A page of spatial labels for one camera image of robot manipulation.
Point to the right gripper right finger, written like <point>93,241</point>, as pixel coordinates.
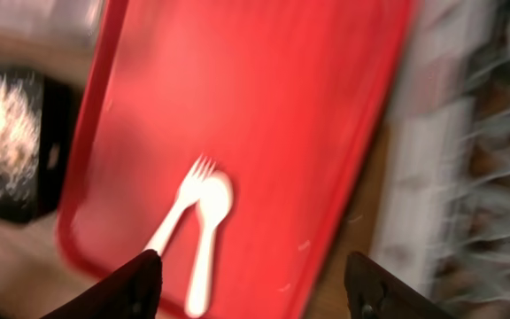
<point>374,293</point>

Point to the white plastic fork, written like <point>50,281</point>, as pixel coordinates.
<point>187,195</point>

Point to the red serving tray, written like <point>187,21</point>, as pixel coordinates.
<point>282,95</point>

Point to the white plastic spoon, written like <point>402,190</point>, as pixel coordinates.
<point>213,207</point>

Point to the rice and mushroom leftovers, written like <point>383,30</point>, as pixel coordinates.
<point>20,135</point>

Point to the black waste tray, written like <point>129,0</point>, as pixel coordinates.
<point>58,105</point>

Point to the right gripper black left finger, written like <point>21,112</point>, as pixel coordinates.
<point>130,292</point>

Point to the grey dishwasher rack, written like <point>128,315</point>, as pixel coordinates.
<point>444,225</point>

